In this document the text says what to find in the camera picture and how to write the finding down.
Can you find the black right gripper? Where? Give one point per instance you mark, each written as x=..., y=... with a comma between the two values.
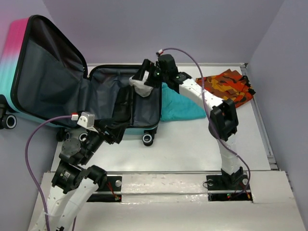
x=141, y=74

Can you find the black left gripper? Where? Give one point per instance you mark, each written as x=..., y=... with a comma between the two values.
x=117, y=131

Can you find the white drawstring bag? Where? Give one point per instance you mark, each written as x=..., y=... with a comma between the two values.
x=140, y=88

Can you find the black pouch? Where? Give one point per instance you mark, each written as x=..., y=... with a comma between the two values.
x=122, y=106

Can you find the teal shorts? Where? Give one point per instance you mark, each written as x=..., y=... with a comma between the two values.
x=176, y=107

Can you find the pink and teal suitcase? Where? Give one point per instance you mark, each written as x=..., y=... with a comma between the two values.
x=43, y=75

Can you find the orange camouflage shorts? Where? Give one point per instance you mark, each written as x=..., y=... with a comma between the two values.
x=229, y=85

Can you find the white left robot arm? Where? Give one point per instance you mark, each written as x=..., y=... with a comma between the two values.
x=72, y=185

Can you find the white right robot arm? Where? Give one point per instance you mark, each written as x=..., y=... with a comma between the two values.
x=221, y=114

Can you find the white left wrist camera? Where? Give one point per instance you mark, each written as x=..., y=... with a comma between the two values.
x=84, y=119

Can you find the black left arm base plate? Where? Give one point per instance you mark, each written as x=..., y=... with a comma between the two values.
x=110, y=192

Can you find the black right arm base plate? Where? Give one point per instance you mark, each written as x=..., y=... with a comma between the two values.
x=218, y=191

